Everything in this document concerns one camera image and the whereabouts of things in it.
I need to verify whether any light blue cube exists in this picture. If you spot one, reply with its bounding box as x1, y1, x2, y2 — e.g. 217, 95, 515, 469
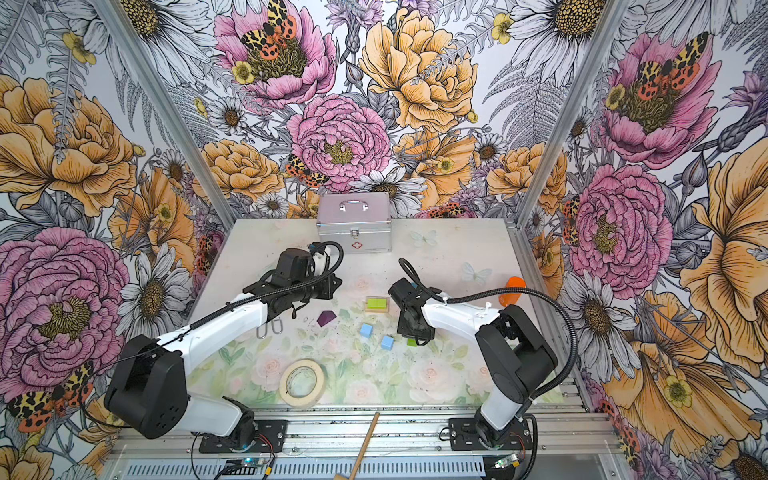
360, 323, 373, 338
381, 335, 394, 351

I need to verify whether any natural wood plank block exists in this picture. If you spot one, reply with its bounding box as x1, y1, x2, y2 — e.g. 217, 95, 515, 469
364, 296, 390, 314

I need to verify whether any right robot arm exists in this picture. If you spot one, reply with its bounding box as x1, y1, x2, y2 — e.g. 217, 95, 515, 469
388, 278, 572, 449

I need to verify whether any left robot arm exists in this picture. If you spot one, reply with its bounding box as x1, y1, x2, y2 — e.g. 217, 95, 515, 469
104, 241, 344, 451

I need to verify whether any purple wood block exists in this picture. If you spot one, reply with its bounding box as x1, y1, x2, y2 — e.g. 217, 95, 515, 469
317, 310, 337, 327

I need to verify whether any silver first aid case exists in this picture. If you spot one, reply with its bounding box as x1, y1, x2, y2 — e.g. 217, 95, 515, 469
316, 192, 392, 254

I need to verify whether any orange plastic cup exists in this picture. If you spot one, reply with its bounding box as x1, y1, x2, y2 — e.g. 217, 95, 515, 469
499, 276, 527, 307

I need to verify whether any wooden stick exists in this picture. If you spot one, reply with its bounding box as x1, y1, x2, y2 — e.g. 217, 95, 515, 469
333, 411, 381, 480

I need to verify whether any masking tape roll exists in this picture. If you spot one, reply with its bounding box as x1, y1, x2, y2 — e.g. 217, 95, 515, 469
278, 359, 326, 409

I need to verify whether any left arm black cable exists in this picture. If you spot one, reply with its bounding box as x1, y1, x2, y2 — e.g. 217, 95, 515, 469
77, 241, 346, 430

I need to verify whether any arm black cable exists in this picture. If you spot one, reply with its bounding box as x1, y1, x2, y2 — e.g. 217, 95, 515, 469
77, 241, 346, 430
398, 257, 578, 400

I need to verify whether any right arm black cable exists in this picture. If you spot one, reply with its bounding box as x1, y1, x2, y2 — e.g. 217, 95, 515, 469
398, 257, 578, 400

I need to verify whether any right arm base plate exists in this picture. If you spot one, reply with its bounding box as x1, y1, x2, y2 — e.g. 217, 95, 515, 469
447, 417, 533, 452

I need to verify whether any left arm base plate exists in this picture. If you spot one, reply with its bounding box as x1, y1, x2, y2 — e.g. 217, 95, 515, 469
198, 419, 288, 454

